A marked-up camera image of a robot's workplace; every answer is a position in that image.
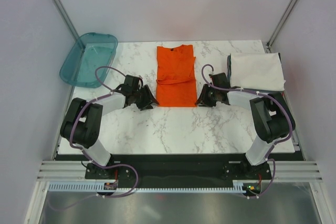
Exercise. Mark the teal plastic bin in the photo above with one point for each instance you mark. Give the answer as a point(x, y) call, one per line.
point(90, 51)

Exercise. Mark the white folded t shirt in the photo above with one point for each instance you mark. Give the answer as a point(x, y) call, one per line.
point(257, 70)

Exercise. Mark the right aluminium side rail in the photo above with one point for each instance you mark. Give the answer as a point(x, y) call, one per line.
point(279, 123)

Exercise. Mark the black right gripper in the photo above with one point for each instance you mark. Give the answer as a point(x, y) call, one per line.
point(202, 100)

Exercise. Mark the aluminium frame post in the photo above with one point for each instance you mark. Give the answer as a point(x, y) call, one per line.
point(62, 11)
point(284, 18)

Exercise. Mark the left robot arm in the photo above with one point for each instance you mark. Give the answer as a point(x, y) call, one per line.
point(82, 122)

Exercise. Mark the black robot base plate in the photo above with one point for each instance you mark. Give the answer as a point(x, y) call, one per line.
point(181, 170)

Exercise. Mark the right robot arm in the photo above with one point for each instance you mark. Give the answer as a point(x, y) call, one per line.
point(252, 101)

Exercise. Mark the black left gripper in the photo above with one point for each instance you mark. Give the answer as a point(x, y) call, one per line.
point(149, 99)

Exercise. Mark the left aluminium frame post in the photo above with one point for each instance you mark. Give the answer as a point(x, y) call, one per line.
point(62, 11)

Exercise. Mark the orange t shirt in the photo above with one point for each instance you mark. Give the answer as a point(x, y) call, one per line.
point(176, 83)

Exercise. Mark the right aluminium frame post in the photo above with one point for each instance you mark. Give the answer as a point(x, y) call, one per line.
point(284, 18)

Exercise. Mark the front aluminium cross rail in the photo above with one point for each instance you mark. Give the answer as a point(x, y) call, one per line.
point(73, 171)

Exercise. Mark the white slotted cable duct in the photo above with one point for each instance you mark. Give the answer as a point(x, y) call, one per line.
point(113, 187)

